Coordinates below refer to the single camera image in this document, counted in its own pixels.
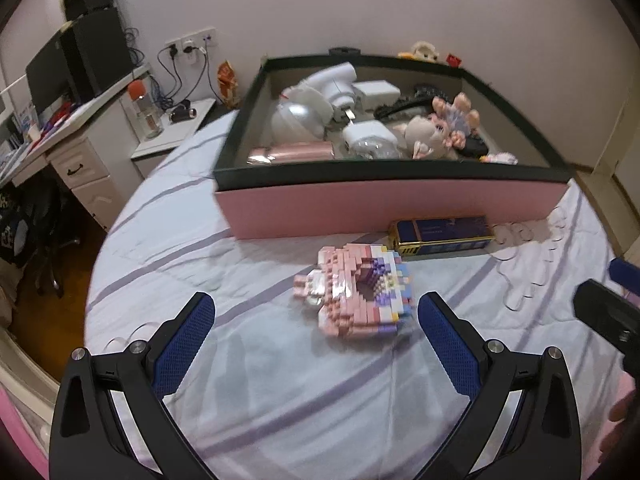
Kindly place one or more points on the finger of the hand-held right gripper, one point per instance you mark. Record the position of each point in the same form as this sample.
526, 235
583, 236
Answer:
610, 315
625, 275

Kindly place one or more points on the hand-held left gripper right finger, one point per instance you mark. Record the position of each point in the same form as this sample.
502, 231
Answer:
450, 345

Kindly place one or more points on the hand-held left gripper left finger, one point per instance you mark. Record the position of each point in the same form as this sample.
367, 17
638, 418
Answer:
182, 345

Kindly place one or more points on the pink building block figure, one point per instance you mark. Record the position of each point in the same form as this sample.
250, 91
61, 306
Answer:
357, 300

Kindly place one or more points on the pink box with black rim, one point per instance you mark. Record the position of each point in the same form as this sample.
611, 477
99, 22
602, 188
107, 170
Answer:
375, 205

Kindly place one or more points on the pink doll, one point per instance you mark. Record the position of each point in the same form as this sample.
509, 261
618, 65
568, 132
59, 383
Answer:
430, 130

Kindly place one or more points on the rose gold metal canister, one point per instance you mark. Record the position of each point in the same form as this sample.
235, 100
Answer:
300, 151

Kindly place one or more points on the white oval case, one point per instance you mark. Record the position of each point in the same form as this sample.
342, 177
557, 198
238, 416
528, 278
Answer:
295, 122

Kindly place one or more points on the white charger plug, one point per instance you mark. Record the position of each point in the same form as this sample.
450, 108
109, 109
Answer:
377, 92

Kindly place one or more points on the white animal figurine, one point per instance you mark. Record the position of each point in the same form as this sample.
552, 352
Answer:
305, 97

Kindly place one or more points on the person's right hand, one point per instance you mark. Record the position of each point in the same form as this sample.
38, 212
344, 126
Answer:
621, 410

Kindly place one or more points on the dark blue and gold box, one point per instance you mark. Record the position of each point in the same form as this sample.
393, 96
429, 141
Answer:
442, 232

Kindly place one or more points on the black office chair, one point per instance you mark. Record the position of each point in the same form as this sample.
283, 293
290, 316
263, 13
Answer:
35, 240

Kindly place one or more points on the white drawer unit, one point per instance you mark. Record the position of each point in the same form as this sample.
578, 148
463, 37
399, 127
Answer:
87, 180

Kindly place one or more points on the white nightstand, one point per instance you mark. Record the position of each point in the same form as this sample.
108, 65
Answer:
165, 137

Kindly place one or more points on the white plug adapter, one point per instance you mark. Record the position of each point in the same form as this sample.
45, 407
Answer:
367, 130

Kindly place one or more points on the clear bottle with orange cap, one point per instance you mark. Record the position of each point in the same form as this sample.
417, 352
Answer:
146, 115

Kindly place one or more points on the small black device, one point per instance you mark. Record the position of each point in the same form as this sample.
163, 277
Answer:
182, 111

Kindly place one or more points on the white desk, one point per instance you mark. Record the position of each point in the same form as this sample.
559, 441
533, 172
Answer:
85, 115

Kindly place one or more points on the orange snack bag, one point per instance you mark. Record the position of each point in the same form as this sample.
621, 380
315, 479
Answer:
229, 82

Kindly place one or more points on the small red item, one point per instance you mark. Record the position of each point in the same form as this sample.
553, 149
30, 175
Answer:
453, 59

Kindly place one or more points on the small plush toy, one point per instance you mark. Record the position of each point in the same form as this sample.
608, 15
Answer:
420, 50

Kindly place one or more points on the black computer monitor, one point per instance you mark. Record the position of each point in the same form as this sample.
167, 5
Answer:
47, 75

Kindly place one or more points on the cream bed frame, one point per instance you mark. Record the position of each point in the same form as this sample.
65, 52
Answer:
25, 375

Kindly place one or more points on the white security camera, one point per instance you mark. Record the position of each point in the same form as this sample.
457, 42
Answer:
330, 82

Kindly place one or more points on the white wall outlet strip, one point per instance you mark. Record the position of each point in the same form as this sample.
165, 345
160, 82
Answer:
197, 38

